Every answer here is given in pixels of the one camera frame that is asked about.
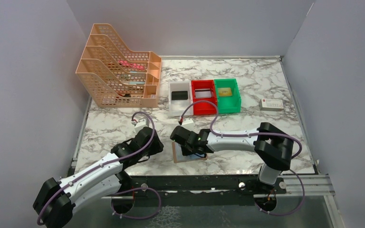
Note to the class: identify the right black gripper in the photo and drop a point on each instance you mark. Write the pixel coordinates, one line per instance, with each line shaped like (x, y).
(186, 152)

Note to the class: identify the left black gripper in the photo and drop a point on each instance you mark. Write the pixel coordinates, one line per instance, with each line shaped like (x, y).
(158, 147)

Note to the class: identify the black credit card from holder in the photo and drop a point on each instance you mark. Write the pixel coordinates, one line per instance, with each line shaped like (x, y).
(179, 95)

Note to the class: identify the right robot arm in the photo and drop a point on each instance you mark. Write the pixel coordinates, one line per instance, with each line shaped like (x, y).
(271, 144)

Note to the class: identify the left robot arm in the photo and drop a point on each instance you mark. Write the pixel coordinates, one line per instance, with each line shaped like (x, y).
(58, 201)

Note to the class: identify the white card in red bin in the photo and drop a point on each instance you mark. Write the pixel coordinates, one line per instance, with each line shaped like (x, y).
(202, 93)

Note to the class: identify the gold card in green bin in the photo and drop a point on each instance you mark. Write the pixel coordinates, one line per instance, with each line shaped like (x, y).
(224, 92)

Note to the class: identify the white plastic bin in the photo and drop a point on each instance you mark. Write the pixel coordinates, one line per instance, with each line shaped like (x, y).
(177, 107)

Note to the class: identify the red black stamp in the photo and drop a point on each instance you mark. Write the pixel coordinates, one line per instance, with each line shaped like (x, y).
(125, 95)

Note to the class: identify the red plastic bin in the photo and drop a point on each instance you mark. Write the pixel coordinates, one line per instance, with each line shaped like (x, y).
(204, 108)

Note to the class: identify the green plastic bin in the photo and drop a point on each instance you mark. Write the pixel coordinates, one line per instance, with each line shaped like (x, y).
(228, 96)

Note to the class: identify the peach plastic file organizer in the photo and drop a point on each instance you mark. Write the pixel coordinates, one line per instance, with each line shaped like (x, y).
(104, 78)

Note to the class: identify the pink items in organizer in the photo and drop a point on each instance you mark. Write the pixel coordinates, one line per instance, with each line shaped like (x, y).
(129, 66)

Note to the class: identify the white box with red label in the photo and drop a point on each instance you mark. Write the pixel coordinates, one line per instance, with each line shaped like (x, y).
(271, 104)

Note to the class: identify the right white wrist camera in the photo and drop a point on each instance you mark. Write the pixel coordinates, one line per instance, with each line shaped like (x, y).
(187, 122)

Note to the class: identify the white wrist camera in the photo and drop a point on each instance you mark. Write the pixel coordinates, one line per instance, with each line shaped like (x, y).
(187, 122)
(140, 124)

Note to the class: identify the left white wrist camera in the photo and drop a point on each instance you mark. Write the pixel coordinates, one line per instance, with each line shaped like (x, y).
(140, 124)

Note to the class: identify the black mounting rail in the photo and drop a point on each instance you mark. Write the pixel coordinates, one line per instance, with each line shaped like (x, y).
(195, 190)

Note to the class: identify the aluminium frame rail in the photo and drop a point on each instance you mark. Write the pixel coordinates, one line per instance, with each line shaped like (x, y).
(306, 185)

